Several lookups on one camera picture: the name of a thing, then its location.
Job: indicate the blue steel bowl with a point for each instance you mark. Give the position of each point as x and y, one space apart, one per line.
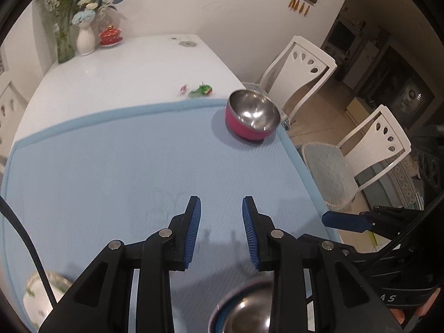
239 312

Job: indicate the pink steel bowl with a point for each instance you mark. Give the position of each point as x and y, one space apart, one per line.
242 128

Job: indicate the white ceramic vase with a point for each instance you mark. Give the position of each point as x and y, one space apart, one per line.
85 40

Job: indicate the red lidded tea cup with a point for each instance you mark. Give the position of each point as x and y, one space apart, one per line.
111 36

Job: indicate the green candy wrapper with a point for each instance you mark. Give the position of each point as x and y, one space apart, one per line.
201 90

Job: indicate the grey flower coaster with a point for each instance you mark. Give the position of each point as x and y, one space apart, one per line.
187 43

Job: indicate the hanging yellow tassels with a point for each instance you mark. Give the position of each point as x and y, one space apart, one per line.
298 5

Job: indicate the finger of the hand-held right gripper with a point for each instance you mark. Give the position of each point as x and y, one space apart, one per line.
343 249
341 221

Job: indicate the pink candy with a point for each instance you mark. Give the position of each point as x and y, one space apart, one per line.
183 89

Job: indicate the light blue textured table mat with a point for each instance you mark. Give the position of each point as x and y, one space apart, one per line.
121 166

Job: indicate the white green-flower plate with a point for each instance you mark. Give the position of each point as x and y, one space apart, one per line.
34 301

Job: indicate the white cushioned dining chair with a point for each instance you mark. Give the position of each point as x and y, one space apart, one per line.
329 170

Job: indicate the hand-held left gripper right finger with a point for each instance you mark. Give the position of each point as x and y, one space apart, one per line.
249 232

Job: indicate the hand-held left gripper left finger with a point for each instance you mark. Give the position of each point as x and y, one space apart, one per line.
192 229

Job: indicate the person's right hand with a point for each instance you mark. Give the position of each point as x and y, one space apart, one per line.
399 317

